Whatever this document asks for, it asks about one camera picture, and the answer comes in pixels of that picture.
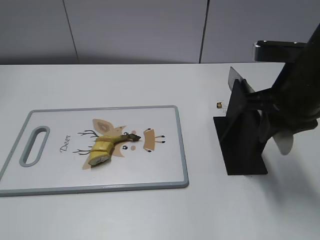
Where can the black knife stand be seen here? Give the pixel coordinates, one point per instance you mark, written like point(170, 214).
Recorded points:
point(237, 134)

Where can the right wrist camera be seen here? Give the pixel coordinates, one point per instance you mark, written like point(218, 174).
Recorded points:
point(277, 51)

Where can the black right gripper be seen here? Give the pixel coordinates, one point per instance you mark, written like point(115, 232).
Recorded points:
point(295, 93)

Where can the kitchen knife white handle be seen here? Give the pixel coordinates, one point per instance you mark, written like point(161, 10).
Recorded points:
point(283, 139)

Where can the white cutting board grey rim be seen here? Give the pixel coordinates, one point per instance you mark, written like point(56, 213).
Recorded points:
point(88, 150)

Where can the small brass nut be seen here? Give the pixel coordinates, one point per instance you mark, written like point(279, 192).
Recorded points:
point(219, 105)

